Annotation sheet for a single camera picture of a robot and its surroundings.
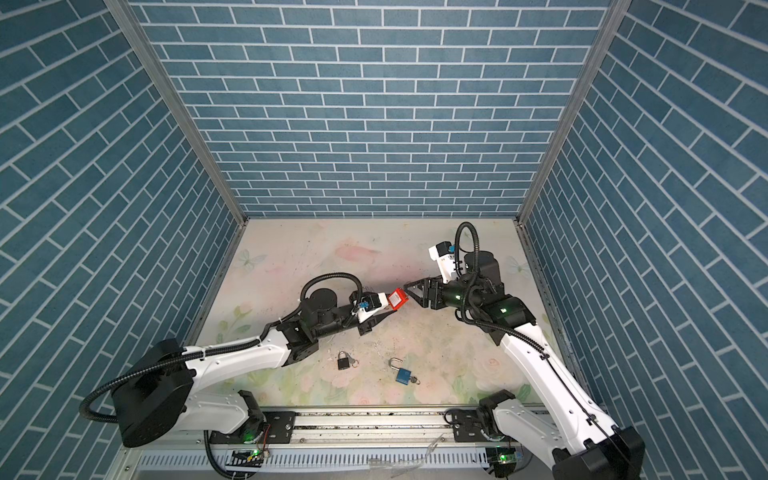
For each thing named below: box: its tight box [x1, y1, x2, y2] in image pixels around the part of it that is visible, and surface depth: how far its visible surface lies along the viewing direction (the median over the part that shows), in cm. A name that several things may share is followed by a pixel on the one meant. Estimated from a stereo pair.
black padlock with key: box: [337, 351, 359, 370], surface depth 86 cm
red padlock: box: [387, 287, 409, 310], surface depth 74 cm
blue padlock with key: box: [388, 356, 421, 385], surface depth 84 cm
